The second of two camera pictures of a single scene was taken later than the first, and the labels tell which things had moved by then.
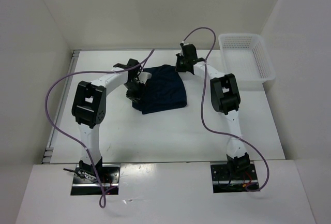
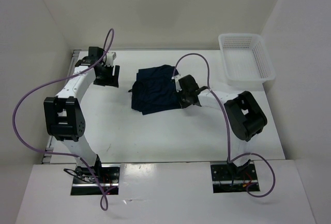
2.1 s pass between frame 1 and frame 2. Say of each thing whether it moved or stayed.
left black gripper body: moved
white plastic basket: stayed
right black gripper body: moved
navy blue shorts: stayed
